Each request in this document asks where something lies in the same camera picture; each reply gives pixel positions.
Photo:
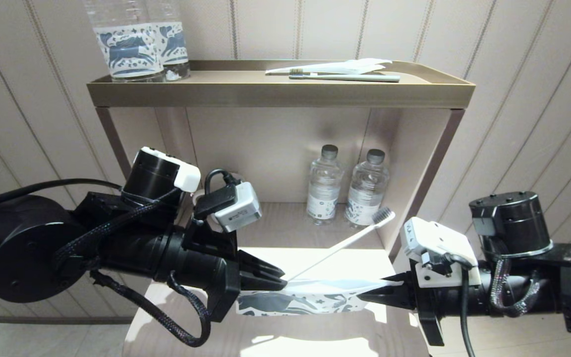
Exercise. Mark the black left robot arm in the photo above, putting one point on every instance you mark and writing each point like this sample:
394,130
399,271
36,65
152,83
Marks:
18,248

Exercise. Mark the white paper wrapper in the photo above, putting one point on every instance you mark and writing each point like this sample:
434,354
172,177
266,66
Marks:
350,67

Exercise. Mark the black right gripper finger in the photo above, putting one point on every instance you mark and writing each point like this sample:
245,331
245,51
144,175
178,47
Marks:
399,285
394,301

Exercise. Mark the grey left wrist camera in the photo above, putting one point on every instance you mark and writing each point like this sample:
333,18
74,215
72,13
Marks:
238,208

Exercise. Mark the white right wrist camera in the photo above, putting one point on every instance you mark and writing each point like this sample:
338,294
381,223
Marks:
439,238

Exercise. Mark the pale green toothbrush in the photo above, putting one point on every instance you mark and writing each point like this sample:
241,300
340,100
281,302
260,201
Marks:
355,78

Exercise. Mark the white toothbrush black bristles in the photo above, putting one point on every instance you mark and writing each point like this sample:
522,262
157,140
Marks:
345,243

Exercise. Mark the blue horse print pouch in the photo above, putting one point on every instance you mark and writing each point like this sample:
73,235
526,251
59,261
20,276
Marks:
305,302

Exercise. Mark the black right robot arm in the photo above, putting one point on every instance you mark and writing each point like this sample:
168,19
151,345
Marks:
513,218

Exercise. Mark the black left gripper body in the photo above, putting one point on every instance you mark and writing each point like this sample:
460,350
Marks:
226,287

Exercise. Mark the large horse label water bottle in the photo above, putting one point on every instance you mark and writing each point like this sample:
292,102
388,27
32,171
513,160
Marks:
127,49
176,44

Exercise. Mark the brown shelf unit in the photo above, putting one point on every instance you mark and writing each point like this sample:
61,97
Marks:
265,94

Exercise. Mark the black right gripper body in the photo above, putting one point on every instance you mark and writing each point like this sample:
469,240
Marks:
427,312

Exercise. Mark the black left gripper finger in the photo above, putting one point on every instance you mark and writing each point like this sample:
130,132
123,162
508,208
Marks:
260,283
258,265

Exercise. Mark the small clear water bottle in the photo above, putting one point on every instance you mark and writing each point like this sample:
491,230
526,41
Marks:
365,188
323,188

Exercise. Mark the black left camera bracket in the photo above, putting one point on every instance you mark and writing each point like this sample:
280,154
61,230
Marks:
211,233

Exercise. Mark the white right camera bracket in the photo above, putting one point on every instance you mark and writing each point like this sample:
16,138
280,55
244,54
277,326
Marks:
444,277

